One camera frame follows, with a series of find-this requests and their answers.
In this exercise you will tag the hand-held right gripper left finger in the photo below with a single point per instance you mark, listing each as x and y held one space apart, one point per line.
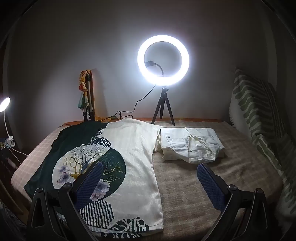
89 183

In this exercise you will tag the beige plaid blanket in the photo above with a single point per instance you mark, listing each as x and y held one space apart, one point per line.
185 185

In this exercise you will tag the folded white shirt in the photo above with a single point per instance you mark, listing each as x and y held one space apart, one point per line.
185 143

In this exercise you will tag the colourful patterned cloth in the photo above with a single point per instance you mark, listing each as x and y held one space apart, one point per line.
82 97

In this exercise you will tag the white clip desk lamp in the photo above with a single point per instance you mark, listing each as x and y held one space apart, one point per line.
5 104

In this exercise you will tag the folded silver tripod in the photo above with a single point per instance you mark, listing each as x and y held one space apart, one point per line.
88 111

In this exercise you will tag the green striped white pillow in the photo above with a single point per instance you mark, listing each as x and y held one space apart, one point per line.
252 104

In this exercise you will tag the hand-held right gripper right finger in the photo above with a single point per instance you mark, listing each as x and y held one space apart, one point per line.
210 185

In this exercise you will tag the cream green tree print t-shirt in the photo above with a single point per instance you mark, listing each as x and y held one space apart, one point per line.
136 150

